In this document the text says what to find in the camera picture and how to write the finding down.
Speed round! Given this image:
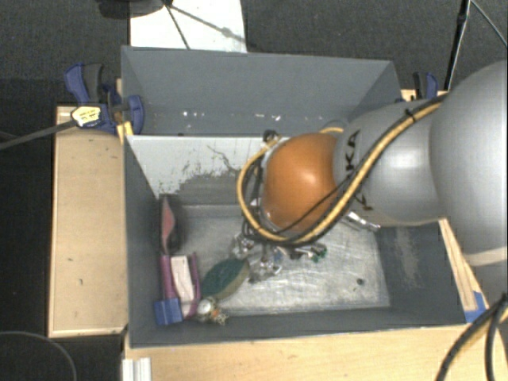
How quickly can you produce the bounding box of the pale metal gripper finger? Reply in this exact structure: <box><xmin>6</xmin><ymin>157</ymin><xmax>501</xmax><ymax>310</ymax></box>
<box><xmin>231</xmin><ymin>233</ymin><xmax>256</xmax><ymax>260</ymax></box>
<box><xmin>247</xmin><ymin>252</ymin><xmax>283</xmax><ymax>285</ymax></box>

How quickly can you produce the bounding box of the dark green oval pad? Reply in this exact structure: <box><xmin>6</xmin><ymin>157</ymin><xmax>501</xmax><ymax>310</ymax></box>
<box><xmin>200</xmin><ymin>257</ymin><xmax>252</xmax><ymax>302</ymax></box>

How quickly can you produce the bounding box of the purple and white box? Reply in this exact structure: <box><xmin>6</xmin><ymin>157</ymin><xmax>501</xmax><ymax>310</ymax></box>
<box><xmin>160</xmin><ymin>252</ymin><xmax>202</xmax><ymax>319</ymax></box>

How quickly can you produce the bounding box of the red-brown flat block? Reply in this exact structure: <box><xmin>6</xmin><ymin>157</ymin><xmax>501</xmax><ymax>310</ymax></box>
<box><xmin>160</xmin><ymin>195</ymin><xmax>180</xmax><ymax>254</ymax></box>

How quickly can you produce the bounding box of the blue plastic block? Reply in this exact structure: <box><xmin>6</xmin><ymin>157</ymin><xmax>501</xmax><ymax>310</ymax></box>
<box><xmin>153</xmin><ymin>298</ymin><xmax>184</xmax><ymax>326</ymax></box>

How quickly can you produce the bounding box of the pale wood board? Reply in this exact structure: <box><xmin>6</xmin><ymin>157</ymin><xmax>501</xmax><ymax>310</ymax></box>
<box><xmin>47</xmin><ymin>105</ymin><xmax>129</xmax><ymax>339</ymax></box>

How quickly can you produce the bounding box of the grey metal bin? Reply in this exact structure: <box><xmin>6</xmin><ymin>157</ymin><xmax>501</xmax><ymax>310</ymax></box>
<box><xmin>120</xmin><ymin>45</ymin><xmax>468</xmax><ymax>348</ymax></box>

